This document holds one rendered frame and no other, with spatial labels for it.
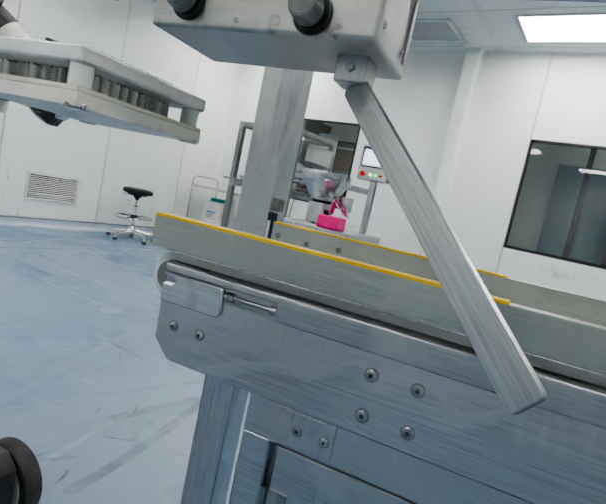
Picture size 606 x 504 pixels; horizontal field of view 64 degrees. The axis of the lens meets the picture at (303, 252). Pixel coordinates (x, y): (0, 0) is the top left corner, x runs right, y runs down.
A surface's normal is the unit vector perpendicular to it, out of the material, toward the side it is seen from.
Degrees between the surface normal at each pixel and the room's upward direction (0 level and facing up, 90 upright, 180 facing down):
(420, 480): 90
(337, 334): 90
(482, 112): 90
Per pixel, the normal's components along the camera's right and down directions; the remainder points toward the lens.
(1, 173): 0.81, 0.23
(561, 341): -0.39, 0.03
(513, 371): -0.81, -0.16
